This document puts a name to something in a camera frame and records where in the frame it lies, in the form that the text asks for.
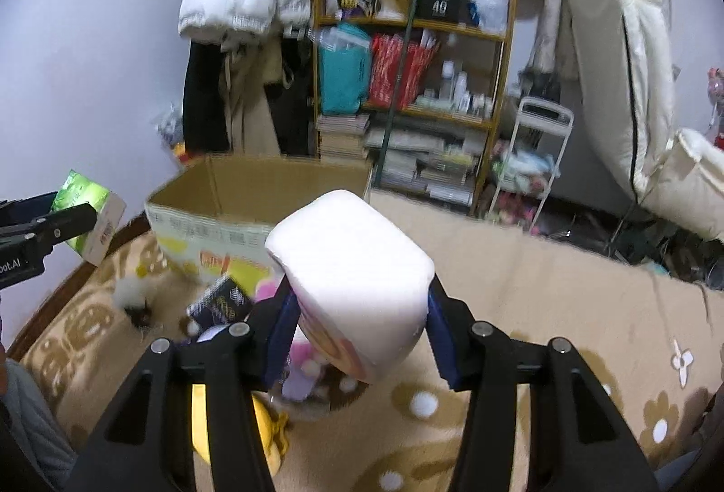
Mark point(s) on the beige patterned blanket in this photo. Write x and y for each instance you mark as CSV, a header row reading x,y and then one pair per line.
x,y
509,299

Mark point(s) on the red patterned bag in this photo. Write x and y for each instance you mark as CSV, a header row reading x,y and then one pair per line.
x,y
396,67

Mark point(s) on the white mattress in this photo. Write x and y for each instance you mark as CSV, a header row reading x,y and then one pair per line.
x,y
605,45

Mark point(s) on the white tissue paper pack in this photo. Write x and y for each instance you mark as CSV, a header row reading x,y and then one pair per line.
x,y
350,265

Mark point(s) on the white cushion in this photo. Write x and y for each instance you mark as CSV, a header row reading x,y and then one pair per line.
x,y
690,181

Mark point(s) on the white trolley cart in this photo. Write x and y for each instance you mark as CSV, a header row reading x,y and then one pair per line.
x,y
546,110

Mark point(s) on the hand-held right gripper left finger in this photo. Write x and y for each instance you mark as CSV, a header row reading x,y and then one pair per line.
x,y
280,342

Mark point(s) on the black packet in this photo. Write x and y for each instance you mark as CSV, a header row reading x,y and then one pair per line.
x,y
220,302

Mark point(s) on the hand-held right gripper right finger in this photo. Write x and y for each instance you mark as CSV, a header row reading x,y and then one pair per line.
x,y
444,345

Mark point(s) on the wooden shelf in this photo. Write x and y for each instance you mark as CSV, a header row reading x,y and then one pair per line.
x,y
452,31

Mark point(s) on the dark hanging clothes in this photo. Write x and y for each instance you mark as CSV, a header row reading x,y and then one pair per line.
x,y
294,101

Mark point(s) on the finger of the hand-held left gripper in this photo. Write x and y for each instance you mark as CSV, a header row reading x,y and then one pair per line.
x,y
28,206
68,223

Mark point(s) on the pink plush toy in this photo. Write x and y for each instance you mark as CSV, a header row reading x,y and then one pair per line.
x,y
302,356

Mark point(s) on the plastic bag of toys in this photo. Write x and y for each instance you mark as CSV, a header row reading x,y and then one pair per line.
x,y
169,135

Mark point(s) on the green pole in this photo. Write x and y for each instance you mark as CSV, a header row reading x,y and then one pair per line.
x,y
399,73

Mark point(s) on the green tissue box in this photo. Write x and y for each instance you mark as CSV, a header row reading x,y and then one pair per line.
x,y
85,192

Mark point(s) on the group of cosmetic bottles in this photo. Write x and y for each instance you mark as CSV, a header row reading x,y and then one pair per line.
x,y
461,90

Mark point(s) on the black hanging garment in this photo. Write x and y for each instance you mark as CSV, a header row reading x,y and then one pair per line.
x,y
203,96

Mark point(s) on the cardboard box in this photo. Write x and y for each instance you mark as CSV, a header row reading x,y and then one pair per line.
x,y
249,198

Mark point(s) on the beige hanging trousers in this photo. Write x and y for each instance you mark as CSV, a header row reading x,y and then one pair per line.
x,y
249,96

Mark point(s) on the pile of magazines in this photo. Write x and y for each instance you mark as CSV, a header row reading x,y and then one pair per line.
x,y
430,164

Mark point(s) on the stack of books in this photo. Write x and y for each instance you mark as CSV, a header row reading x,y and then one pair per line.
x,y
342,135

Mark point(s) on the black box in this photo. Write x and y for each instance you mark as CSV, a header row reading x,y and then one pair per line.
x,y
438,2

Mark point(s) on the teal bag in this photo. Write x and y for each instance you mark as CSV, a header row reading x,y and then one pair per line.
x,y
339,79

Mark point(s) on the pink decoration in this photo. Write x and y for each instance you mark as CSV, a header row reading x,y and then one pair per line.
x,y
717,90

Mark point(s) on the person's grey pants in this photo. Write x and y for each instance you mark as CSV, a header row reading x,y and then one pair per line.
x,y
28,430

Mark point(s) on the yellow plush toy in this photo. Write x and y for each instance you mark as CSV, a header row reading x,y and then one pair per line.
x,y
266,430

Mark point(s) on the black and white fluffy toy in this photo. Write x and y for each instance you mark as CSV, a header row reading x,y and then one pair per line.
x,y
133,294

